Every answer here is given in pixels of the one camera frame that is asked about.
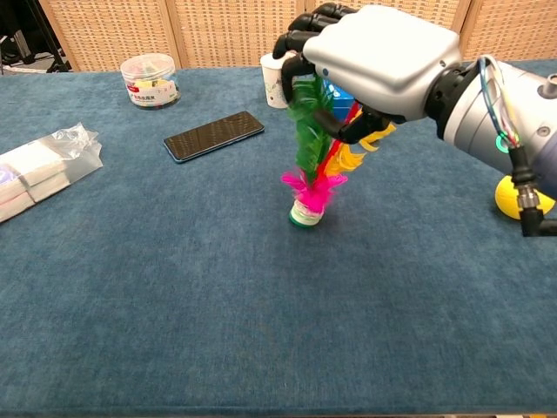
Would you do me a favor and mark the plastic bag of white tissues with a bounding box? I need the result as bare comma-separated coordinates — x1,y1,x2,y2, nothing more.
0,122,104,224

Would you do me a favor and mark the black cable with connector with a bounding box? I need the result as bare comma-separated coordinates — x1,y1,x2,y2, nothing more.
509,143,557,239

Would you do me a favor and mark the black smartphone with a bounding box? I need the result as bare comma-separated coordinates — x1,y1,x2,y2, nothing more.
163,111,265,164

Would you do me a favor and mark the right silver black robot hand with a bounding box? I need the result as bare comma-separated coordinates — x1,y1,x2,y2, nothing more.
272,2,463,146

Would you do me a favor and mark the colourful feather shuttlecock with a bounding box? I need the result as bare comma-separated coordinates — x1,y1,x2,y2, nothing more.
280,74,398,230

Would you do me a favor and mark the woven rattan folding screen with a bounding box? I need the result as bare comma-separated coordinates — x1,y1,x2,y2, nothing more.
37,0,557,73

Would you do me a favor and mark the clear plastic jar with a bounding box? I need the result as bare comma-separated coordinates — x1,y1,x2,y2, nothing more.
119,52,181,111

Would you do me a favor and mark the blue cookie box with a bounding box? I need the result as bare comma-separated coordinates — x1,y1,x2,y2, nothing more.
322,78,356,125

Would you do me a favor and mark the white paper cup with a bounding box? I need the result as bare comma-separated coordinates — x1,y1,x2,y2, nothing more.
259,51,299,110

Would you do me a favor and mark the yellow ball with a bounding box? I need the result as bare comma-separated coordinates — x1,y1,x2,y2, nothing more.
494,174,550,220

